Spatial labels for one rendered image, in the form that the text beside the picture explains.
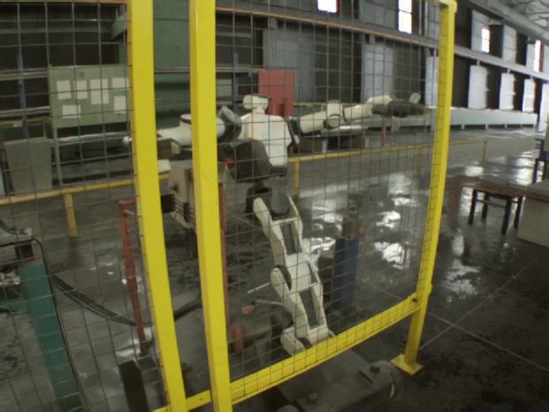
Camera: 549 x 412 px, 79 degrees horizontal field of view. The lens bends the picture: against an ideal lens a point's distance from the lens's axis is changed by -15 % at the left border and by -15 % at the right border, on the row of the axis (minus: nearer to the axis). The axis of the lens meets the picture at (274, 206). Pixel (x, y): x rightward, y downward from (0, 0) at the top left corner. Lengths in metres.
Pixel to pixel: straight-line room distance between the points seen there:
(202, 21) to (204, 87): 0.16
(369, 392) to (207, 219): 1.10
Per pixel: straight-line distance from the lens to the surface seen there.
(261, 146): 1.76
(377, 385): 1.80
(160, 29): 9.83
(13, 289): 1.60
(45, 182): 6.70
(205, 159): 0.98
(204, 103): 0.97
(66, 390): 1.97
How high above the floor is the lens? 1.39
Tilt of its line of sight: 16 degrees down
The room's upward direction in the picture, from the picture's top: straight up
